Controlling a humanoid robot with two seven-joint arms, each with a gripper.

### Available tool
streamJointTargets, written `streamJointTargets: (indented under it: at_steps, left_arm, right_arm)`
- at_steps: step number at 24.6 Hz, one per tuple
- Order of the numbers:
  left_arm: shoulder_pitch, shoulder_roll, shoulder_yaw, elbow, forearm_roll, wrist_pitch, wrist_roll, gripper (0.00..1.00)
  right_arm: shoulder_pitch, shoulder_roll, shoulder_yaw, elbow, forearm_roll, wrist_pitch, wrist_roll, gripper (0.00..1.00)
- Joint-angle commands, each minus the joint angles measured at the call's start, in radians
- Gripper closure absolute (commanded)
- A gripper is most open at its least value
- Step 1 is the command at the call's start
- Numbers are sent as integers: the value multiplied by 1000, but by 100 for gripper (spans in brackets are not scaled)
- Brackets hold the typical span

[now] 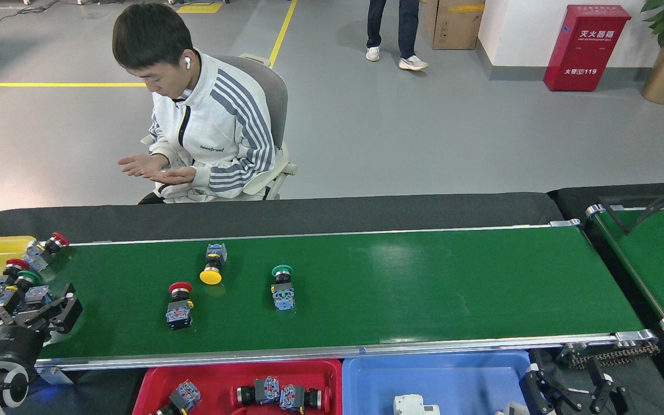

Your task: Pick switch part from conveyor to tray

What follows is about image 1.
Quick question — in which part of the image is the black table cloth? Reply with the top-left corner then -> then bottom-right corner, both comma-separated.
0,192 -> 564,243

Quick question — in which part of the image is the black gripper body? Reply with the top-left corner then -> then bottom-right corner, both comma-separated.
0,323 -> 48,371

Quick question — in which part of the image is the red fire extinguisher box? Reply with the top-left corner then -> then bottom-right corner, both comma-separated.
544,5 -> 632,92

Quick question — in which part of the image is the person's left hand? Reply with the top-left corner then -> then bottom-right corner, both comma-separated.
150,167 -> 198,187

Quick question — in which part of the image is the black drive chain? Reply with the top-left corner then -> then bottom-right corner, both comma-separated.
557,340 -> 661,369

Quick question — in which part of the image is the black cable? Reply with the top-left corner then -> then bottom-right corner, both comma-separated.
597,183 -> 664,235

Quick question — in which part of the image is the grey office chair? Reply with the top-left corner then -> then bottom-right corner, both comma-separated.
141,54 -> 298,201

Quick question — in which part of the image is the green mushroom push button switch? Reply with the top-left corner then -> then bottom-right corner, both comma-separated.
271,265 -> 296,312
156,380 -> 202,415
0,271 -> 43,315

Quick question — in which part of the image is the person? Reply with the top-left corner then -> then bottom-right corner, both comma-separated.
365,0 -> 429,71
112,3 -> 278,205

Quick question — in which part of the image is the blue plastic tray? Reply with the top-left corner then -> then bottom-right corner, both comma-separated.
342,350 -> 540,415

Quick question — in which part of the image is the long green conveyor belt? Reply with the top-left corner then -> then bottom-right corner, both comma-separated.
0,219 -> 659,371

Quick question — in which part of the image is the person's right hand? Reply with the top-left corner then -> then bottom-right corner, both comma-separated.
118,153 -> 167,178

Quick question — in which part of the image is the yellow mushroom push button switch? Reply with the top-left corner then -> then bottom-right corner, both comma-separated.
199,243 -> 228,286

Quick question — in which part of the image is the brown cardboard box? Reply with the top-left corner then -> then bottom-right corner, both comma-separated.
424,0 -> 486,50

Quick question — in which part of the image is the short green conveyor belt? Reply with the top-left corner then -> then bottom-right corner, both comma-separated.
584,203 -> 664,335

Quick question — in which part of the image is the red plastic tray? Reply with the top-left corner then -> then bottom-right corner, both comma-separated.
131,360 -> 343,415

